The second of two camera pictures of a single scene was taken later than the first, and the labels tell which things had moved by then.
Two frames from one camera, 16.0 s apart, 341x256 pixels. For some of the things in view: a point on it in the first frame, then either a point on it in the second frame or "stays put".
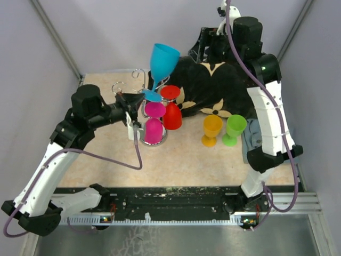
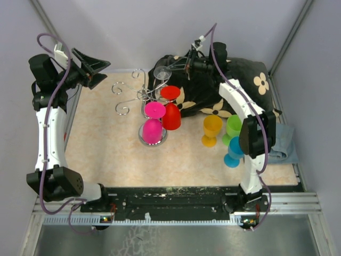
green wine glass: [235, 126] stays put
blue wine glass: [164, 59] -> [235, 153]
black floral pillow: [216, 89] stays put
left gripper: [134, 101] -> [91, 65]
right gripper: [206, 37] -> [184, 63]
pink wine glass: [153, 128] stays put
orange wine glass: [212, 126] stays put
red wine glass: [172, 120] stays put
